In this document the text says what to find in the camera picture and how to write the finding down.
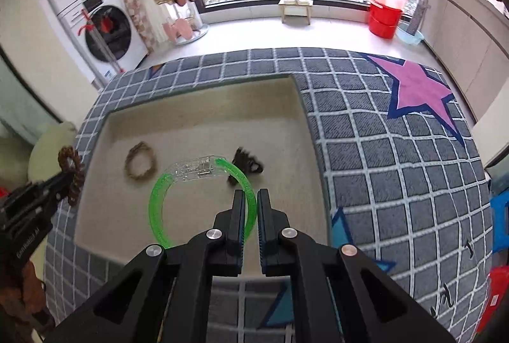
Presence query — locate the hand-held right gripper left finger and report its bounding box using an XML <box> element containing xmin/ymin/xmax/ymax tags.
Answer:
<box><xmin>44</xmin><ymin>190</ymin><xmax>247</xmax><ymax>343</ymax></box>

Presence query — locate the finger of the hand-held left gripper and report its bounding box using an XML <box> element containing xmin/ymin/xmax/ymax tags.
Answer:
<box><xmin>38</xmin><ymin>169</ymin><xmax>75</xmax><ymax>205</ymax></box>

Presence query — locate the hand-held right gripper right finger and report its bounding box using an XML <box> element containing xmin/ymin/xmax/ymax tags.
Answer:
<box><xmin>256</xmin><ymin>188</ymin><xmax>458</xmax><ymax>343</ymax></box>

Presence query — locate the brown spiral hair tie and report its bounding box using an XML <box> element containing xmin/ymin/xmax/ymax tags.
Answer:
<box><xmin>58</xmin><ymin>145</ymin><xmax>85</xmax><ymax>207</ymax></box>

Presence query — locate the green translucent bracelet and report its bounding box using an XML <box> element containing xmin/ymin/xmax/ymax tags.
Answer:
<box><xmin>149</xmin><ymin>156</ymin><xmax>255</xmax><ymax>250</ymax></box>

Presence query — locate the beige jewelry tray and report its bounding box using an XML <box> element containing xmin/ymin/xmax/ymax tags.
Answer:
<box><xmin>73</xmin><ymin>74</ymin><xmax>331</xmax><ymax>280</ymax></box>

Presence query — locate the person's left forearm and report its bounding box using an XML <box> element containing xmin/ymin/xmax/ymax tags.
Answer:
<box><xmin>0</xmin><ymin>259</ymin><xmax>55</xmax><ymax>343</ymax></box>

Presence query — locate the cream sofa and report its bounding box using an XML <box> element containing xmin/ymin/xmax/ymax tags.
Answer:
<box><xmin>0</xmin><ymin>122</ymin><xmax>79</xmax><ymax>186</ymax></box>

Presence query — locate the black hair claw clip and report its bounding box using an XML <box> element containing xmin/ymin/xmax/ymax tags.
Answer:
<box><xmin>227</xmin><ymin>147</ymin><xmax>264</xmax><ymax>185</ymax></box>

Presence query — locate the mop with red head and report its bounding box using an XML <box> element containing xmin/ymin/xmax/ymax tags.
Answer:
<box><xmin>77</xmin><ymin>9</ymin><xmax>126</xmax><ymax>74</ymax></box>

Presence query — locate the white washing machine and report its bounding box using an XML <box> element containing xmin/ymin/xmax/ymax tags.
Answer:
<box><xmin>56</xmin><ymin>0</ymin><xmax>150</xmax><ymax>82</ymax></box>

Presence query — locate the rolled patterned mat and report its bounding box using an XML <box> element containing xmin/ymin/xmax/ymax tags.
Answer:
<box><xmin>121</xmin><ymin>0</ymin><xmax>157</xmax><ymax>54</ymax></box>

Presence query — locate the slipper drying rack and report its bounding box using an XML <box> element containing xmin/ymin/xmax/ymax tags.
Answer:
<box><xmin>153</xmin><ymin>0</ymin><xmax>209</xmax><ymax>46</ymax></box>

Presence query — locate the small wooden stool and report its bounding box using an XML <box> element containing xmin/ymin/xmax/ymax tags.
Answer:
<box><xmin>278</xmin><ymin>0</ymin><xmax>315</xmax><ymax>25</ymax></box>

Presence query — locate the red plastic bucket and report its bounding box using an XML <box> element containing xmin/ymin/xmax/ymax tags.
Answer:
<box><xmin>368</xmin><ymin>0</ymin><xmax>404</xmax><ymax>38</ymax></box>

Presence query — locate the blue plastic stool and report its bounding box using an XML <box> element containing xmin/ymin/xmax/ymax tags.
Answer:
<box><xmin>489</xmin><ymin>194</ymin><xmax>509</xmax><ymax>249</ymax></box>

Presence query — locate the light blue plastic basin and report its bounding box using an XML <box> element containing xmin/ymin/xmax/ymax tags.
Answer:
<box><xmin>395</xmin><ymin>23</ymin><xmax>424</xmax><ymax>46</ymax></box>

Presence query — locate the white low cabinet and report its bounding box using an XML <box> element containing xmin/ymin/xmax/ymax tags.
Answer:
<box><xmin>422</xmin><ymin>0</ymin><xmax>509</xmax><ymax>123</ymax></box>

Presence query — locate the tan braided rope bracelet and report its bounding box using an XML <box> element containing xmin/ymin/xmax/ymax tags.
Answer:
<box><xmin>124</xmin><ymin>141</ymin><xmax>157</xmax><ymax>181</ymax></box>

